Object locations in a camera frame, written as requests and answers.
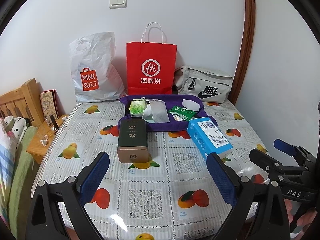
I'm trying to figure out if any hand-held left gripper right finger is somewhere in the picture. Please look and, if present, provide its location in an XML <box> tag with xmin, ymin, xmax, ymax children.
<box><xmin>206</xmin><ymin>152</ymin><xmax>292</xmax><ymax>240</ymax></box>

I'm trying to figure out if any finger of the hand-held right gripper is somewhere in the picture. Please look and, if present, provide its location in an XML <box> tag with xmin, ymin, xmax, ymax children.
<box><xmin>273</xmin><ymin>138</ymin><xmax>316</xmax><ymax>168</ymax></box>
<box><xmin>249</xmin><ymin>148</ymin><xmax>285</xmax><ymax>180</ymax></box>

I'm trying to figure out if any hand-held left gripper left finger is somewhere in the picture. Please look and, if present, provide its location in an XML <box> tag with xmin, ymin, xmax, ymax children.
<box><xmin>25</xmin><ymin>151</ymin><xmax>110</xmax><ymax>240</ymax></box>

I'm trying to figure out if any white and green cloth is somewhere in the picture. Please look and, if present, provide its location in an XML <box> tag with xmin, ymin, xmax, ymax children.
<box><xmin>141</xmin><ymin>105</ymin><xmax>154</xmax><ymax>123</ymax></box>

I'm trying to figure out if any green wipe packet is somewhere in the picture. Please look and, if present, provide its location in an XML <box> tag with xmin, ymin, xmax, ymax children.
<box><xmin>168</xmin><ymin>105</ymin><xmax>197</xmax><ymax>122</ymax></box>

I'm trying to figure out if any white soft pad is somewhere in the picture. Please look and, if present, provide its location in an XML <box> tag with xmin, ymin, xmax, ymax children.
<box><xmin>182</xmin><ymin>99</ymin><xmax>201</xmax><ymax>111</ymax></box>

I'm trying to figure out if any person's right hand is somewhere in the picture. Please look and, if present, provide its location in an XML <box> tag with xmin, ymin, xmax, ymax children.
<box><xmin>285</xmin><ymin>199</ymin><xmax>320</xmax><ymax>234</ymax></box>

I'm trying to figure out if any blue tissue pack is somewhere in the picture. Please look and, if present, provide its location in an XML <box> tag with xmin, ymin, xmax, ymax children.
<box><xmin>187</xmin><ymin>117</ymin><xmax>233</xmax><ymax>162</ymax></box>

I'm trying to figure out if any dark green tin box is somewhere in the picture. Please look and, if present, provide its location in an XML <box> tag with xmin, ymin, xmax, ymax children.
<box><xmin>117</xmin><ymin>119</ymin><xmax>150</xmax><ymax>164</ymax></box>

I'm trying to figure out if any fruit print tablecloth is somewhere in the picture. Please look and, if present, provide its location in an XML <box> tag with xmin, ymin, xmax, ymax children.
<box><xmin>31</xmin><ymin>97</ymin><xmax>275</xmax><ymax>240</ymax></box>

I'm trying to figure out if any wooden nightstand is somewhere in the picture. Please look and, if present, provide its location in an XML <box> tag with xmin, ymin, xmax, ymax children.
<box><xmin>26</xmin><ymin>114</ymin><xmax>69</xmax><ymax>164</ymax></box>

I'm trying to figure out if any green blanket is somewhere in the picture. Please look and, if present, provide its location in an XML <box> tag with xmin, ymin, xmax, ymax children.
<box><xmin>9</xmin><ymin>126</ymin><xmax>38</xmax><ymax>220</ymax></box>

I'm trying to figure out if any light green leaf print packet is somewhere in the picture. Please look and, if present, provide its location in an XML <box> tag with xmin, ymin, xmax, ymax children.
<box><xmin>129</xmin><ymin>99</ymin><xmax>148</xmax><ymax>118</ymax></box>

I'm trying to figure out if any purple towel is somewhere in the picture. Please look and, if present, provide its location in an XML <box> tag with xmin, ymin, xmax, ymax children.
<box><xmin>118</xmin><ymin>94</ymin><xmax>212</xmax><ymax>132</ymax></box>

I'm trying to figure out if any patterned book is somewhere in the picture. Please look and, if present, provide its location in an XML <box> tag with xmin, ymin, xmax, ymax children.
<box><xmin>39</xmin><ymin>89</ymin><xmax>60</xmax><ymax>120</ymax></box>

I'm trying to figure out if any white mesh pouch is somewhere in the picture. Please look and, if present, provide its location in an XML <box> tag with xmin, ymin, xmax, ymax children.
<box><xmin>146</xmin><ymin>99</ymin><xmax>171</xmax><ymax>123</ymax></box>

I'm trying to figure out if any striped light bedding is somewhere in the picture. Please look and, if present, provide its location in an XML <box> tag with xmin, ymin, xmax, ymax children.
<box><xmin>0</xmin><ymin>135</ymin><xmax>15</xmax><ymax>218</ymax></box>

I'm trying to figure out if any white flower print plush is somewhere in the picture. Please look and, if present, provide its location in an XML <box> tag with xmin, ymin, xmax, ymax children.
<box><xmin>0</xmin><ymin>115</ymin><xmax>32</xmax><ymax>140</ymax></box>

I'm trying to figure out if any grey waist bag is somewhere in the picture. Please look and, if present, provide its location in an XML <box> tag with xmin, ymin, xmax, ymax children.
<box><xmin>173</xmin><ymin>65</ymin><xmax>234</xmax><ymax>103</ymax></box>

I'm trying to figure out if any wooden headboard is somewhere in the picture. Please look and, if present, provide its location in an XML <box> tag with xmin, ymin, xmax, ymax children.
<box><xmin>0</xmin><ymin>78</ymin><xmax>38</xmax><ymax>125</ymax></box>

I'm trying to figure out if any white plastic shopping bag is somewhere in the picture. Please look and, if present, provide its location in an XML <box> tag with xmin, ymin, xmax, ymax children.
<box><xmin>69</xmin><ymin>32</ymin><xmax>125</xmax><ymax>103</ymax></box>

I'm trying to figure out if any red paper bag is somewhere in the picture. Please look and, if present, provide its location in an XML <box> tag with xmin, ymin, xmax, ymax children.
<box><xmin>126</xmin><ymin>22</ymin><xmax>178</xmax><ymax>95</ymax></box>

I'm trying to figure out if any white light switch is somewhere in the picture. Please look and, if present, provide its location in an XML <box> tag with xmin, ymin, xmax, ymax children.
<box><xmin>109</xmin><ymin>0</ymin><xmax>128</xmax><ymax>9</ymax></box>

